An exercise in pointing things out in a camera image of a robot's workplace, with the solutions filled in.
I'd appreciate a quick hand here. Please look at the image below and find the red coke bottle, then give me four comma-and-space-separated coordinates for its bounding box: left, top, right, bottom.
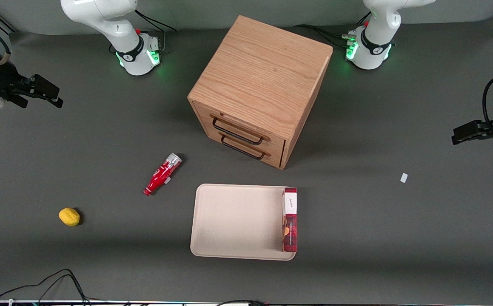
143, 153, 183, 196

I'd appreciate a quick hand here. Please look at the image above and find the beige plastic tray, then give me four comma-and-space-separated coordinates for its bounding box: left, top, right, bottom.
190, 183, 297, 261

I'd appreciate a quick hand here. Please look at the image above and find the yellow lemon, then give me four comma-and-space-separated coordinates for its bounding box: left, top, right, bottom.
58, 207, 81, 227

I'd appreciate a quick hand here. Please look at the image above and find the wooden drawer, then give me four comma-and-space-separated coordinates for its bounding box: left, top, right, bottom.
202, 126, 286, 169
192, 102, 287, 154

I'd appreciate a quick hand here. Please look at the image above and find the red snack box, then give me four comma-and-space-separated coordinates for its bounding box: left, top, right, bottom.
281, 187, 298, 253

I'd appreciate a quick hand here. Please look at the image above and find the wooden drawer cabinet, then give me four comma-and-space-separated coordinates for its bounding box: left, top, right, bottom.
187, 15, 333, 170

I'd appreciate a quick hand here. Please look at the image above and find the black right arm base cable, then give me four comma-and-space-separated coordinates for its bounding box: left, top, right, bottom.
134, 9, 177, 54

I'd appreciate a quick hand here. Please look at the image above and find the black arm base cable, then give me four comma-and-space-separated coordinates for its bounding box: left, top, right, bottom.
134, 9, 177, 54
293, 12, 372, 48

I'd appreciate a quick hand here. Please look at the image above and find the black left arm base cable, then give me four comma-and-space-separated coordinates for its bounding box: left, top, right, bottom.
293, 12, 372, 48

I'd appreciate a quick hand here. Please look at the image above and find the black floor cable loop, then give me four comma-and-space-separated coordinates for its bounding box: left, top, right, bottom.
0, 263, 91, 306

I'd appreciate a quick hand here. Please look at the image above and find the black metal drawer handle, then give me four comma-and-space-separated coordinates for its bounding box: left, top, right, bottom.
220, 135, 266, 161
212, 117, 265, 146

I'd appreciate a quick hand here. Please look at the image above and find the black cable with connector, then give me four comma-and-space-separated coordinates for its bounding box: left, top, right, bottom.
216, 299, 270, 306

